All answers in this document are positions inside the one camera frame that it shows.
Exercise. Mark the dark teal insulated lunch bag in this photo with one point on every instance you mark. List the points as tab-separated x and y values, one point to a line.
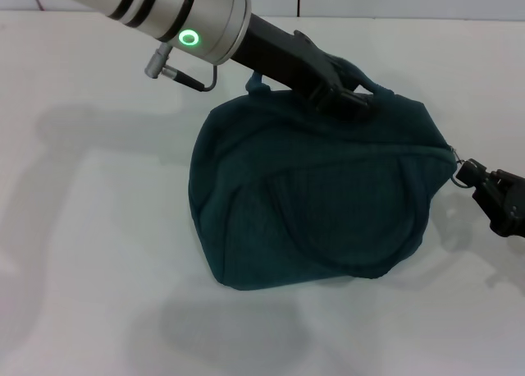
320	195

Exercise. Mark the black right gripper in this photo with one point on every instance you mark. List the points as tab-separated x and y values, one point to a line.
510	212

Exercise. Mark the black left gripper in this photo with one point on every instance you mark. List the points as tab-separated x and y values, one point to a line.
283	60

